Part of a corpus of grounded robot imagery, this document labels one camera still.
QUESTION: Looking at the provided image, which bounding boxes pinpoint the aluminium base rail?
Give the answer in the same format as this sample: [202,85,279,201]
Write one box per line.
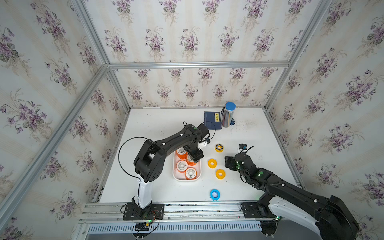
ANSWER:
[71,197,334,240]

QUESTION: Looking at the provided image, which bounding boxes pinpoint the dark blue booklet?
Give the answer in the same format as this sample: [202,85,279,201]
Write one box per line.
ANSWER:
[204,112,222,131]

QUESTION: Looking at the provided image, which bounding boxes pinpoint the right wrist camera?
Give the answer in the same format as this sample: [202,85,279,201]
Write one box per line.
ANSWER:
[239,144,248,152]

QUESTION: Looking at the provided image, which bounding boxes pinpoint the orange sealing tape roll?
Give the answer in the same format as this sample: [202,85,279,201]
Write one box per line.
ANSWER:
[185,168,197,180]
[176,160,189,173]
[176,148,188,160]
[187,155,197,166]

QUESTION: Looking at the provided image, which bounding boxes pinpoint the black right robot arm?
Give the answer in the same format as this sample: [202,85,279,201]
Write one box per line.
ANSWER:
[225,152,360,240]

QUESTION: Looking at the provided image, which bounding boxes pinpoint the white plastic storage box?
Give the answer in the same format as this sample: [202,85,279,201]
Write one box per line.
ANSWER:
[173,150,202,182]

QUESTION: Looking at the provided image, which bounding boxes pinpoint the blue sealing tape roll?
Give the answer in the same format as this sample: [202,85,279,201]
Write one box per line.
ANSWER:
[210,189,221,201]

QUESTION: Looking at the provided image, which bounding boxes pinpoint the yellow sealing tape roll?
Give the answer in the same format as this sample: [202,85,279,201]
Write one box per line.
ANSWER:
[215,144,224,153]
[208,159,218,169]
[216,169,226,180]

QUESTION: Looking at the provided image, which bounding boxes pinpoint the silver cylinder blue lid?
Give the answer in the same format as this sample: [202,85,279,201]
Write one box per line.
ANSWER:
[221,102,236,128]

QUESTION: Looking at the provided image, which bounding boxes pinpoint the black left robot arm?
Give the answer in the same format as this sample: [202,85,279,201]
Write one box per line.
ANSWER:
[121,122,211,221]

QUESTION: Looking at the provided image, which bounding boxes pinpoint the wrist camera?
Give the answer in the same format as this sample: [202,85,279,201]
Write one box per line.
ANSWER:
[198,138,211,150]
[239,144,248,152]

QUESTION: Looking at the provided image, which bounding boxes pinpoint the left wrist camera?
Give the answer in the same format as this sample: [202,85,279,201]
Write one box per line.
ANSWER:
[198,138,211,150]

